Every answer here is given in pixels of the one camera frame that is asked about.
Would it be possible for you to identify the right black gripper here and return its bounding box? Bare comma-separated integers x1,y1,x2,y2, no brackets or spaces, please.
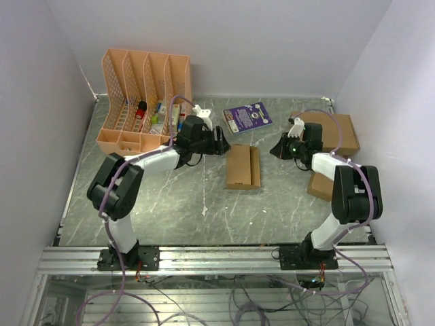
270,132,307,160

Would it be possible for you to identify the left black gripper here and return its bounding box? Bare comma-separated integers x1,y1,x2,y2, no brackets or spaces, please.
190,126,231,156

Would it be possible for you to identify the brown cardboard box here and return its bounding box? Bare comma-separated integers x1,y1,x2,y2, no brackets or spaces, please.
226,144,261,190

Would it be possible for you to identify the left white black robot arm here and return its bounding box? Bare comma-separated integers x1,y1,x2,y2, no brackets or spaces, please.
87,115,230,270

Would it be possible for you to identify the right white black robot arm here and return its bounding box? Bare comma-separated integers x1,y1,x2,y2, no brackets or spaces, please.
270,118,383,269

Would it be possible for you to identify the small folded cardboard box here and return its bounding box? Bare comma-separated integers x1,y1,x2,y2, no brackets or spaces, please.
307,172,334,202

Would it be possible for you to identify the large folded cardboard box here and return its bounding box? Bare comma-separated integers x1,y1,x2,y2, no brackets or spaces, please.
292,111,360,156

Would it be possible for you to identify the purple book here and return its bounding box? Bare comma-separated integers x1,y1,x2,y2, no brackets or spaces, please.
223,102,273,134

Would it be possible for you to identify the white green carton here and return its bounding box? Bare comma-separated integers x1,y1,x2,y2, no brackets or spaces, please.
169,104,181,132

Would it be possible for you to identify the red black bottle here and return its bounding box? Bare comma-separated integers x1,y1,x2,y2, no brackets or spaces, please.
135,101,147,120

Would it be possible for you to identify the pink plastic file organizer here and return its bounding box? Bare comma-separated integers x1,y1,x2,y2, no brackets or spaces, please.
97,48,192,156

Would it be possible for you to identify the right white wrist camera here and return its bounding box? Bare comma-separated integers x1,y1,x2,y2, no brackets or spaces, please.
288,117,305,139

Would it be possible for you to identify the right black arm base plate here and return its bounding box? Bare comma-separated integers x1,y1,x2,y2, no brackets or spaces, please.
278,244,338,270

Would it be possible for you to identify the aluminium rail frame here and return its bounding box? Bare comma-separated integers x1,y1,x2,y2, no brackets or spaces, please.
21,244,411,325

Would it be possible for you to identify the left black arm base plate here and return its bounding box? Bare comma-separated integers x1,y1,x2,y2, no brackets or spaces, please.
97,245,160,271

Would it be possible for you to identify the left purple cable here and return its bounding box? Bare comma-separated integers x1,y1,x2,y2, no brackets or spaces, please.
75,94,196,326

